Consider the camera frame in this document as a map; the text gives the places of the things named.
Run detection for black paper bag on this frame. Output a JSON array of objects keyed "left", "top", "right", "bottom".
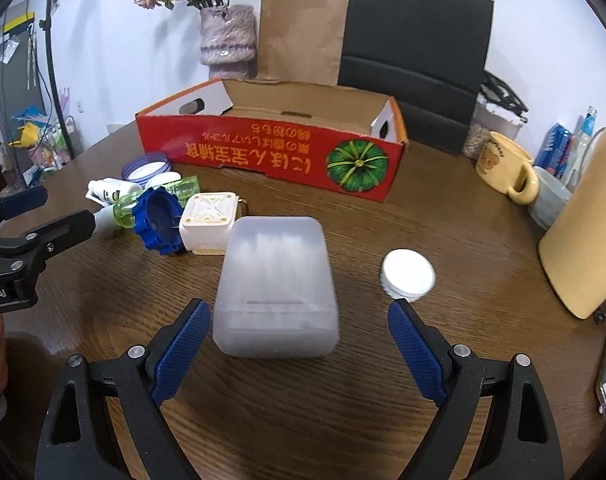
[{"left": 337, "top": 0, "right": 495, "bottom": 156}]

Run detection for yellow bear mug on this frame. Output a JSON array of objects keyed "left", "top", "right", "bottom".
[{"left": 474, "top": 131, "right": 540, "bottom": 205}]

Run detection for blue gear-shaped knob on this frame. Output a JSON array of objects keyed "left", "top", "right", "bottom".
[{"left": 132, "top": 186, "right": 190, "bottom": 256}]

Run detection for green translucent bottle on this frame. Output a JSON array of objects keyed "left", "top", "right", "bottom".
[{"left": 90, "top": 175, "right": 201, "bottom": 236}]

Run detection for blue-rimmed round lid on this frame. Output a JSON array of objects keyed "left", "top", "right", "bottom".
[{"left": 121, "top": 152, "right": 172, "bottom": 183}]

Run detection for small white bottle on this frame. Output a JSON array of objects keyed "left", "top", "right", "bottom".
[{"left": 86, "top": 179, "right": 144, "bottom": 207}]

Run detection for clear spray bottle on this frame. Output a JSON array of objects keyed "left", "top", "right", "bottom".
[{"left": 566, "top": 106, "right": 598, "bottom": 191}]

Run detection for cream thermos jug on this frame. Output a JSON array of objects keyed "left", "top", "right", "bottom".
[{"left": 538, "top": 107, "right": 606, "bottom": 320}]

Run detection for grey bowl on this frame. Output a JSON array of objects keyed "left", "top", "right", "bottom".
[{"left": 527, "top": 166, "right": 574, "bottom": 231}]

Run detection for blue drink can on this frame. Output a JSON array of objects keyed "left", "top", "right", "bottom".
[{"left": 534, "top": 122, "right": 574, "bottom": 181}]

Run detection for clear container with black lid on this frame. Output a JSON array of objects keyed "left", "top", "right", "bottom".
[{"left": 463, "top": 70, "right": 530, "bottom": 159}]

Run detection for red cardboard box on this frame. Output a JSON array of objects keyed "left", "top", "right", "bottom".
[{"left": 135, "top": 78, "right": 409, "bottom": 204}]

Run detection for translucent plastic storage box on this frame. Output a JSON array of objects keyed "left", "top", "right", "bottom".
[{"left": 212, "top": 216, "right": 340, "bottom": 359}]

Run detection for pink textured vase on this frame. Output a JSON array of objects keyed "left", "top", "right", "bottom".
[{"left": 199, "top": 4, "right": 257, "bottom": 80}]

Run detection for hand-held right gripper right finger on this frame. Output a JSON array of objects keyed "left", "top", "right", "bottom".
[{"left": 387, "top": 299, "right": 566, "bottom": 480}]

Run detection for black light stand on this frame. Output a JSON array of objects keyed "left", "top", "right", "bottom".
[{"left": 35, "top": 0, "right": 84, "bottom": 158}]

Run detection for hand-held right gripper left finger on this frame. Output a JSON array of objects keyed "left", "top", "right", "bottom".
[{"left": 35, "top": 298, "right": 214, "bottom": 480}]

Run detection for white square box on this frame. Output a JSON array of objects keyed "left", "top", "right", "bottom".
[{"left": 179, "top": 191, "right": 249, "bottom": 257}]

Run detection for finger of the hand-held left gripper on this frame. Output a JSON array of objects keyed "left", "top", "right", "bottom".
[
  {"left": 0, "top": 209, "right": 96, "bottom": 273},
  {"left": 0, "top": 186, "right": 49, "bottom": 236}
]

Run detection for brown paper bag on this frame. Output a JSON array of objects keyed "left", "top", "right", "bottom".
[{"left": 257, "top": 0, "right": 350, "bottom": 86}]

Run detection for cluttered shelf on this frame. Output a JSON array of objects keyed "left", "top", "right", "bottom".
[{"left": 8, "top": 87, "right": 78, "bottom": 186}]

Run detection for white round lid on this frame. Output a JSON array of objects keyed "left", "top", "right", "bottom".
[{"left": 380, "top": 249, "right": 436, "bottom": 302}]

